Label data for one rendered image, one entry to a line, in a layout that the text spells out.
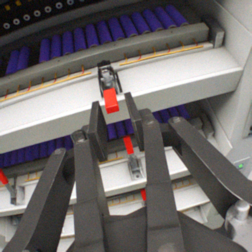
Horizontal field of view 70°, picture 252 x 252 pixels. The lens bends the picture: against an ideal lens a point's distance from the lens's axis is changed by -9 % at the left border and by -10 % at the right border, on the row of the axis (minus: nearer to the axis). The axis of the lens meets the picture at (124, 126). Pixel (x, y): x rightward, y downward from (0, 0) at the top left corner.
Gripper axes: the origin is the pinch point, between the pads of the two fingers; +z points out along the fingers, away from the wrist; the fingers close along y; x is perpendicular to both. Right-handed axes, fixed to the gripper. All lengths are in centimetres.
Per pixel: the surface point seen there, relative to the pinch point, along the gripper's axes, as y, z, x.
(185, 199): 10.6, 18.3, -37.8
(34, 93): -10.7, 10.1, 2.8
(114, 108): 0.2, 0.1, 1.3
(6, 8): -13.6, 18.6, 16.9
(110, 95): 0.1, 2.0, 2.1
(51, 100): -8.3, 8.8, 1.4
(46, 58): -8.6, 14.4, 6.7
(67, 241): -33, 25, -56
